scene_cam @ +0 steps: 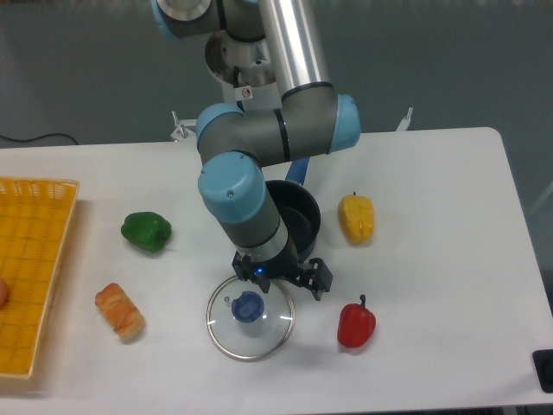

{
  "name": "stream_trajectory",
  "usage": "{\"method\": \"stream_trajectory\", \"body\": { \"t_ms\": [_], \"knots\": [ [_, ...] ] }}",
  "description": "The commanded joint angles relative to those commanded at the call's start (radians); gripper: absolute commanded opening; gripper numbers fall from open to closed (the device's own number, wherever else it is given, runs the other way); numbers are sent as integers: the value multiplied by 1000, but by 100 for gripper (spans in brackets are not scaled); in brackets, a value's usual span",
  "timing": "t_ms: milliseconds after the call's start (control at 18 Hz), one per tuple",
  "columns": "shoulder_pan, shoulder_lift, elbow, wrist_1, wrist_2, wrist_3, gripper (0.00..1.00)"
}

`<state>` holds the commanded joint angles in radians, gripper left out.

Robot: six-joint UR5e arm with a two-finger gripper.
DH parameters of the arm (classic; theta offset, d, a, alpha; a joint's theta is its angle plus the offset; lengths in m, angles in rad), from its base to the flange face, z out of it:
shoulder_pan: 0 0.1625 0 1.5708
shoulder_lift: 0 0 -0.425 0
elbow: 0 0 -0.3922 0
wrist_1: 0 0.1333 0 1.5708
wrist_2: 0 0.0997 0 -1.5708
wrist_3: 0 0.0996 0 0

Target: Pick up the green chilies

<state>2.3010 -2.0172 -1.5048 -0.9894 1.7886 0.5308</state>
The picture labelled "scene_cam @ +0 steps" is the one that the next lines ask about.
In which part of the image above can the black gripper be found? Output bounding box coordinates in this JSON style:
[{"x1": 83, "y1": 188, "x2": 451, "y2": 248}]
[{"x1": 232, "y1": 251, "x2": 334, "y2": 301}]

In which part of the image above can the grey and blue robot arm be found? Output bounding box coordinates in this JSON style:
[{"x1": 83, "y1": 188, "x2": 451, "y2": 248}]
[{"x1": 151, "y1": 1, "x2": 361, "y2": 298}]

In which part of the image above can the glass pot lid blue knob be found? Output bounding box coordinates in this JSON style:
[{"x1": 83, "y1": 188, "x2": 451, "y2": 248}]
[{"x1": 206, "y1": 276, "x2": 296, "y2": 362}]

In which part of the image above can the red bell pepper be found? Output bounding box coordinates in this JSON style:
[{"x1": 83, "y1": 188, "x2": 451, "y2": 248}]
[{"x1": 337, "y1": 294, "x2": 377, "y2": 348}]

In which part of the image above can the yellow bell pepper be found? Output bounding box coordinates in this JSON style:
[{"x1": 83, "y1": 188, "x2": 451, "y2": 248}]
[{"x1": 338, "y1": 192, "x2": 375, "y2": 245}]

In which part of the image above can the green bell pepper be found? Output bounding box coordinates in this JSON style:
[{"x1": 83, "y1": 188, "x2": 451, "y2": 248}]
[{"x1": 120, "y1": 212, "x2": 172, "y2": 253}]

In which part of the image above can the toy bread loaf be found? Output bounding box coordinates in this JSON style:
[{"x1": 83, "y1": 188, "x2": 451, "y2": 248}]
[{"x1": 95, "y1": 283, "x2": 145, "y2": 341}]

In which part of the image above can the yellow wicker basket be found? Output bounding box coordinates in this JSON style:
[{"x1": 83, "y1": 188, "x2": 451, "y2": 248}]
[{"x1": 1, "y1": 176, "x2": 79, "y2": 379}]

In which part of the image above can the black device at table edge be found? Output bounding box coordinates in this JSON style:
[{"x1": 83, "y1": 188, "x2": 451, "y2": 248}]
[{"x1": 532, "y1": 349, "x2": 553, "y2": 393}]

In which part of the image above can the dark pot with blue handle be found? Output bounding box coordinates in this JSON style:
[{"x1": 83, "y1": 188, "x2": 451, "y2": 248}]
[{"x1": 266, "y1": 157, "x2": 321, "y2": 262}]

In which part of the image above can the black cable on floor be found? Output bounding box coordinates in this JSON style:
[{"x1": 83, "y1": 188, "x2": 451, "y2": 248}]
[{"x1": 0, "y1": 132, "x2": 79, "y2": 145}]

